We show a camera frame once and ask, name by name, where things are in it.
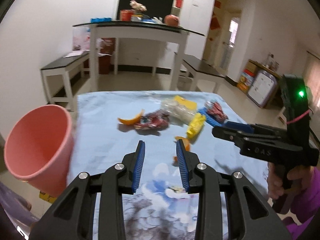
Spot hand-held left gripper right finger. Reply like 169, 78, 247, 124
176, 139, 292, 240

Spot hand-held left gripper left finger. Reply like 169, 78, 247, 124
30, 140, 146, 240

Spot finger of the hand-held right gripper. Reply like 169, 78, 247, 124
224, 121, 288, 137
212, 126, 253, 146

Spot blue foam net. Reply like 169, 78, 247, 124
198, 107, 227, 128

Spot red blue wrapper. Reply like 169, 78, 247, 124
134, 110, 171, 131

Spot pink plastic bucket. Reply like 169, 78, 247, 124
4, 104, 75, 197

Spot person's right forearm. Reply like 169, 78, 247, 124
285, 166, 320, 240

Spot person's right hand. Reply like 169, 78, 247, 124
266, 164, 315, 200

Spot small orange fruit toy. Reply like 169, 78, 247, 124
174, 135, 192, 152

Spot crumpled yellow wrapper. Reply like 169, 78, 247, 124
186, 113, 206, 140

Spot light blue printed blanket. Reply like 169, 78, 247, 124
66, 91, 275, 240

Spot colourful printed carton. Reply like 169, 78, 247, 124
237, 71, 256, 95

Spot purple framed board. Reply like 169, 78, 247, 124
247, 69, 279, 109

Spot orange banana toy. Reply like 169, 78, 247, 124
117, 109, 145, 126

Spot yellow flat packaging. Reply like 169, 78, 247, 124
174, 95, 197, 110

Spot beige curtain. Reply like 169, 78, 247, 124
305, 51, 320, 107

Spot brown cardboard box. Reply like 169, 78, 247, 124
245, 60, 258, 74

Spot white bench black top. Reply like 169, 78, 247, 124
41, 52, 91, 112
175, 52, 227, 93

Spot bottles on wooden cabinet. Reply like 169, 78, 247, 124
264, 52, 279, 72

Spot yellow packet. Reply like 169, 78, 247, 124
39, 190, 57, 203

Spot red paper door decoration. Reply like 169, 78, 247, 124
210, 15, 222, 32

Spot dark red paper bag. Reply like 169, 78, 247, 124
101, 38, 116, 55

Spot orange red round ornament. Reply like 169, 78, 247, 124
164, 14, 180, 27

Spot white paper sheets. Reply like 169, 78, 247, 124
64, 50, 87, 58

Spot white table black glass top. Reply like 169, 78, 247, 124
72, 21, 206, 92

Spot packets on glass table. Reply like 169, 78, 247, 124
131, 14, 163, 25

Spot clear plastic bag with items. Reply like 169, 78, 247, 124
72, 26, 91, 52

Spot black television screen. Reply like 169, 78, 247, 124
116, 0, 174, 22

